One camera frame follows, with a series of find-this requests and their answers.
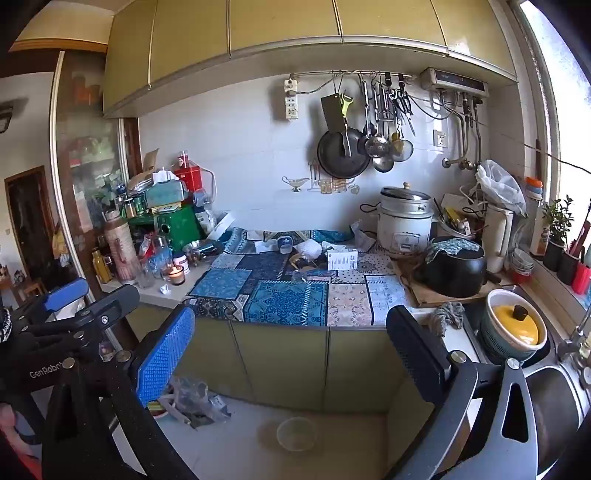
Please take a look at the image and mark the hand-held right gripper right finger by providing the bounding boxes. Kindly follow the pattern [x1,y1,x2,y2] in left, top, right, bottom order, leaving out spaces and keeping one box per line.
[386,305,539,480]

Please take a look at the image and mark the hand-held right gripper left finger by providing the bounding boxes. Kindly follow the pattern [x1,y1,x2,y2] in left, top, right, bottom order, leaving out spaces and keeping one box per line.
[41,304,200,480]

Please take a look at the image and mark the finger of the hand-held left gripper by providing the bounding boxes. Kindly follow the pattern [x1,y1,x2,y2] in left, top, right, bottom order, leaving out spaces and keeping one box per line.
[9,278,91,325]
[28,285,141,347]

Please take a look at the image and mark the translucent white bin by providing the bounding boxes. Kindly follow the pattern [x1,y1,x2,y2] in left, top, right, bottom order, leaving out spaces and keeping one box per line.
[276,416,319,452]

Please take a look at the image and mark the yellow bottle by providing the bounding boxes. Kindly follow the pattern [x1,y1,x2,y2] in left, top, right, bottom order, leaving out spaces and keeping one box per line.
[91,248,113,284]

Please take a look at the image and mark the grey rag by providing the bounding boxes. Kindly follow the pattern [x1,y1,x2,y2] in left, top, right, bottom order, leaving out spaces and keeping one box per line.
[431,302,467,334]

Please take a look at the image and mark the pink patterned thermos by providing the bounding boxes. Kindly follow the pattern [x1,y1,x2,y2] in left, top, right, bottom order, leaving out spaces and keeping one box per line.
[104,217,140,285]

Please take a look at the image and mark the crumpled plastic bags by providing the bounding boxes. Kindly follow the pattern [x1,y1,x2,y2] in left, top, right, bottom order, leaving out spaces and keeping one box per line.
[148,375,232,430]

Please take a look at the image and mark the wooden cutting board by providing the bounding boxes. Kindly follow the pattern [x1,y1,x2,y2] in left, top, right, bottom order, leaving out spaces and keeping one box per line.
[392,256,514,309]

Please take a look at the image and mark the clear glass bottle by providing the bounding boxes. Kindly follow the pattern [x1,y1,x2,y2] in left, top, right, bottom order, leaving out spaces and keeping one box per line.
[148,235,174,278]

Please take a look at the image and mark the pink cloth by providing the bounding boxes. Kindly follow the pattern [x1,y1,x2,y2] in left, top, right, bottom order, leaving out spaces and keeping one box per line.
[0,401,43,480]

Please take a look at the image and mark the yellow lidded pot in basket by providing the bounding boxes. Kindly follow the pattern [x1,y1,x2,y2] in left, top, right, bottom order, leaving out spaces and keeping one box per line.
[480,288,550,366]

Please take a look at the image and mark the black cooking pot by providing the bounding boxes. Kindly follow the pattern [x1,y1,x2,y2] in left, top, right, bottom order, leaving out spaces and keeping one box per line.
[422,240,488,299]

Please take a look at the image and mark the dark wooden door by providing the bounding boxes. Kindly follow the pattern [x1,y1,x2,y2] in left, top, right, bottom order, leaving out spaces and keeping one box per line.
[4,166,63,287]

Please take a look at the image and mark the yellow pot lid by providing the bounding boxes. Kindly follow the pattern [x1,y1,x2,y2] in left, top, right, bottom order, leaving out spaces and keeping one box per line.
[490,302,540,346]

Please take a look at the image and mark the small green jars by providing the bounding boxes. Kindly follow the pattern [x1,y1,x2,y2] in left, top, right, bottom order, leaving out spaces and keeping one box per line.
[121,196,147,219]

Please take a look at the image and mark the green box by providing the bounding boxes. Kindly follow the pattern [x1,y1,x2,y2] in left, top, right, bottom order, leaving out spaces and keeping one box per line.
[129,205,204,243]

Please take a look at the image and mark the patterned pot cloth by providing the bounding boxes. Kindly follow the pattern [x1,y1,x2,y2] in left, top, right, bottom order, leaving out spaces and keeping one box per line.
[425,237,484,267]

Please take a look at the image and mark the white rice cooker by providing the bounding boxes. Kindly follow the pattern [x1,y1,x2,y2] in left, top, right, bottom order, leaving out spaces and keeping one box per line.
[376,182,435,257]

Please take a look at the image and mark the teal tin box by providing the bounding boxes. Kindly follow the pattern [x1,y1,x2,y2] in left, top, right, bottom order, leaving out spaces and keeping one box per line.
[145,180,188,209]

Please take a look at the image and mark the blue patterned counter mat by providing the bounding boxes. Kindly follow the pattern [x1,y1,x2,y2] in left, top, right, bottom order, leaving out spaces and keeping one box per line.
[182,226,412,329]

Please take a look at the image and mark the utensil holder with chopsticks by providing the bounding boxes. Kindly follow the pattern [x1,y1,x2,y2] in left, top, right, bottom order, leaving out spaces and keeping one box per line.
[434,194,485,241]

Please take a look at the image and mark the stack of small bowls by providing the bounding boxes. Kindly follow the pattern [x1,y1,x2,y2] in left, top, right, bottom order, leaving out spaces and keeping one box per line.
[510,248,536,284]

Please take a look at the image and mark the white thermos jug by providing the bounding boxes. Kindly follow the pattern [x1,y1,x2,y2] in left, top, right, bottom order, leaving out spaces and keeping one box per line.
[482,203,515,274]

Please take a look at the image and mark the glass display cabinet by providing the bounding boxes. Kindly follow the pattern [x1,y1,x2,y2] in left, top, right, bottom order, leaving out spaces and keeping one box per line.
[50,51,144,296]

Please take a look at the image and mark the white knitted cloth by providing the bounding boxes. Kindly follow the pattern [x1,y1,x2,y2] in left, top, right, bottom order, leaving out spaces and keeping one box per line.
[295,241,324,262]

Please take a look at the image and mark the steel sink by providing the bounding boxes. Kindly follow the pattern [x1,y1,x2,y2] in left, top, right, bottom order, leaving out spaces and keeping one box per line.
[522,286,591,472]

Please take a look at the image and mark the red tin box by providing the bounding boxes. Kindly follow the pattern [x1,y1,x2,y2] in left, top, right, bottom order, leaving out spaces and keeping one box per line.
[174,152,204,195]

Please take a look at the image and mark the metal faucet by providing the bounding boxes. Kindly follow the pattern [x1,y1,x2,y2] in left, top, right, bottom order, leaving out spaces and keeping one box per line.
[556,305,591,363]

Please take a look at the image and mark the black cup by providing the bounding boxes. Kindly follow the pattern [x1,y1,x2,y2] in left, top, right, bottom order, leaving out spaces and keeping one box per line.
[556,251,581,286]

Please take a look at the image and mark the red cup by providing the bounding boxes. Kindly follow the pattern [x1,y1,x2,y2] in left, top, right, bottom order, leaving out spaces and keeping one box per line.
[571,263,591,295]

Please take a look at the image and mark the clear plastic bag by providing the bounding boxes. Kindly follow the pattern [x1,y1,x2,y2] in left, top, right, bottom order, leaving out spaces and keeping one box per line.
[475,159,528,218]

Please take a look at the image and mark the potted green plant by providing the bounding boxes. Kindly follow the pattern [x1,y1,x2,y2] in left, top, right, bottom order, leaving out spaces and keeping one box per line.
[541,196,574,273]

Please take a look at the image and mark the steel ladle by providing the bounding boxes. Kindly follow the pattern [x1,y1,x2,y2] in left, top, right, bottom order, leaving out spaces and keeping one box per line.
[372,83,395,174]

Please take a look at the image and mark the mesh strainer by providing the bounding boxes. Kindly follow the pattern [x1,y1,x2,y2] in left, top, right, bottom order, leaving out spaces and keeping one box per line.
[392,133,414,162]

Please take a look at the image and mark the steel slotted skimmer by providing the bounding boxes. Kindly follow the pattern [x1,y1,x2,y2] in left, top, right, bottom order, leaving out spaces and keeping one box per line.
[362,76,387,159]

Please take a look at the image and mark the black frying pan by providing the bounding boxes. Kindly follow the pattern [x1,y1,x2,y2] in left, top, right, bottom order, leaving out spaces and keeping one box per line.
[317,127,372,180]

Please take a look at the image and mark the metal water pipes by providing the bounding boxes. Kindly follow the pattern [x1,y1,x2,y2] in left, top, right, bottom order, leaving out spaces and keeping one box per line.
[441,92,484,172]

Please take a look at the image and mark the kitchen scissors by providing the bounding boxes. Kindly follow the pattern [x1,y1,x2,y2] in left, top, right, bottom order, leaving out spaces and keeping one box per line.
[392,89,417,136]

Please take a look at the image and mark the steel cleaver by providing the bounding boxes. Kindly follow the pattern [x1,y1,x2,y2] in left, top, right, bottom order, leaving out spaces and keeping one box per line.
[321,93,352,158]

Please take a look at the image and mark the window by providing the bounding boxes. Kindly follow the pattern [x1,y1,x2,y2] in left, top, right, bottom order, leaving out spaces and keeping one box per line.
[522,0,591,208]

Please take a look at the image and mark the wall water heater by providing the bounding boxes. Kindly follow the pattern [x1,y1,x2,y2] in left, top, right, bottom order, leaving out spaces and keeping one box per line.
[419,67,490,98]

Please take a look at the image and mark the metal hanging rail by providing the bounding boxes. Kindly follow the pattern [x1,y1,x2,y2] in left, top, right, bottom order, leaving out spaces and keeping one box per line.
[288,69,421,80]

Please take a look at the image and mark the yellow upper wall cabinets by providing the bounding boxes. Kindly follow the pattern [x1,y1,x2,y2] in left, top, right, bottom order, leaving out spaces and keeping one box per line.
[102,0,520,119]

